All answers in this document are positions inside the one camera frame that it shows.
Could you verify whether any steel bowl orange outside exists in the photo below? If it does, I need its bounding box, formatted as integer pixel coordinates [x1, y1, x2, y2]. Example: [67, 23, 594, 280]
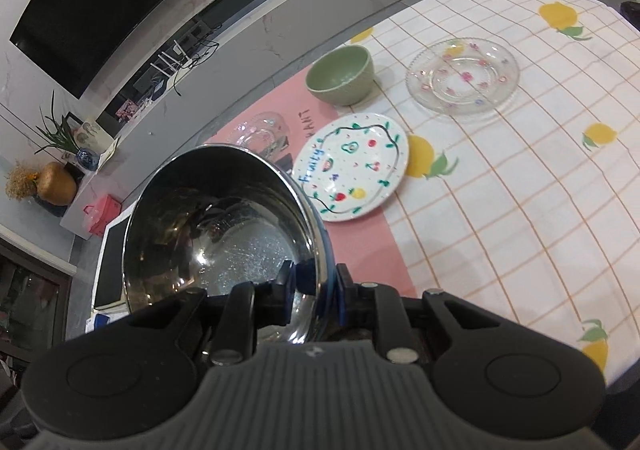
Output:
[122, 144, 335, 343]

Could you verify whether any white fruity painted plate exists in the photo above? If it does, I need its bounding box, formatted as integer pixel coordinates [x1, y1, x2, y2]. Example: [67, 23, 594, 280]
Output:
[292, 113, 409, 222]

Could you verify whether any clear glass plate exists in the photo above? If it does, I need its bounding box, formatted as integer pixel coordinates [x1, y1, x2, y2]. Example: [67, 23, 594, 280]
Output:
[228, 112, 290, 161]
[406, 37, 520, 116]

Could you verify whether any green ceramic bowl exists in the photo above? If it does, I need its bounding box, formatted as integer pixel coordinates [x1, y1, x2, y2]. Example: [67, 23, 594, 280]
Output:
[305, 45, 374, 106]

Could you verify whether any black notebook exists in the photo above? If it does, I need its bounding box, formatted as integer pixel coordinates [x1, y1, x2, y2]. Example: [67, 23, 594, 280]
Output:
[92, 218, 129, 310]

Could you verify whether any blue white box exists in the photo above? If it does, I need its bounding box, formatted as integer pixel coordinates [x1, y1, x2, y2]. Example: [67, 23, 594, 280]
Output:
[85, 312, 126, 333]

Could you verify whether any pink storage box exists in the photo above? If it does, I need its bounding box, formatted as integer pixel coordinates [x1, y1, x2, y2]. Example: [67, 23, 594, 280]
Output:
[84, 194, 122, 236]

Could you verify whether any checkered lemon tablecloth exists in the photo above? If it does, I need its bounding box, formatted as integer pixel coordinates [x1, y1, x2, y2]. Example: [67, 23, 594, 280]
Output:
[86, 0, 640, 388]

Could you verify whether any golden vase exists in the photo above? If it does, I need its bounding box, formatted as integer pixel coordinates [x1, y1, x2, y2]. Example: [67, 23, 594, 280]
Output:
[37, 162, 77, 206]

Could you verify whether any white wifi router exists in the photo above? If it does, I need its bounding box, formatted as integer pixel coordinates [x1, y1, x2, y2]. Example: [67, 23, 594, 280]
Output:
[151, 40, 195, 82]

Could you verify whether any potted plant in blue vase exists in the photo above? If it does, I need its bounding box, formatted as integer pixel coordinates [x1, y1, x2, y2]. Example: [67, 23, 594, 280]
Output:
[37, 92, 99, 172]

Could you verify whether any white tv console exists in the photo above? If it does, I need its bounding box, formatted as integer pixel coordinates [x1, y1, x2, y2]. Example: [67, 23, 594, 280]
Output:
[61, 0, 407, 238]

